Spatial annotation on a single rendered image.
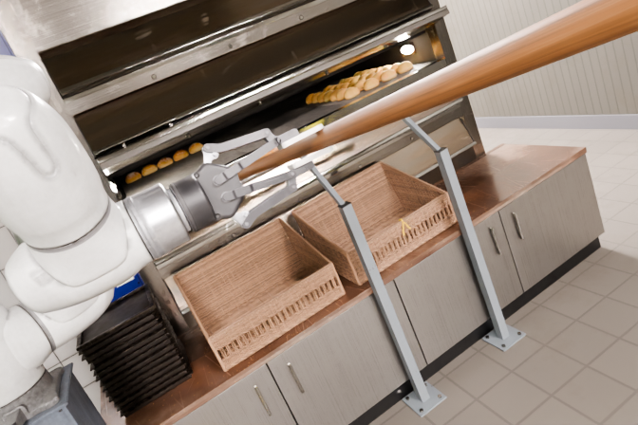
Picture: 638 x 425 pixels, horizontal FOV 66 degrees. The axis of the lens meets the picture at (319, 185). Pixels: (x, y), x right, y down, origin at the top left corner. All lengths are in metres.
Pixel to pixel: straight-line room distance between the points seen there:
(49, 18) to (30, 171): 1.72
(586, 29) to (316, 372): 1.81
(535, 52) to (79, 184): 0.44
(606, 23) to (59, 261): 0.56
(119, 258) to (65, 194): 0.12
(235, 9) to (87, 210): 1.82
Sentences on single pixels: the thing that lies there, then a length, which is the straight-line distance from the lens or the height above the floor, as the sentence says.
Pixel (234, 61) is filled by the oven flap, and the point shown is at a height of 1.58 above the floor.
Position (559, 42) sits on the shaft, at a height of 1.49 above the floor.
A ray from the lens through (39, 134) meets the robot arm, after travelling 0.54.
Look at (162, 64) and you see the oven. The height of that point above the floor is 1.68.
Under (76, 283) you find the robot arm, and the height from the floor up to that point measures 1.40.
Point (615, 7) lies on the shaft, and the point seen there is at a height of 1.50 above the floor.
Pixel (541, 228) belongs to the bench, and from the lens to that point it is 2.56.
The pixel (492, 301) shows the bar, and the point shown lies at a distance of 2.36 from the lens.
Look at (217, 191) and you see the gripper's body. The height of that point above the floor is 1.41.
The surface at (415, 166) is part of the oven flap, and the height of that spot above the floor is 0.73.
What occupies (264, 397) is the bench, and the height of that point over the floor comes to 0.43.
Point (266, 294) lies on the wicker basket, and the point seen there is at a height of 0.59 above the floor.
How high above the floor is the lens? 1.55
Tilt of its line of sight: 16 degrees down
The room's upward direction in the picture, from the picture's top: 23 degrees counter-clockwise
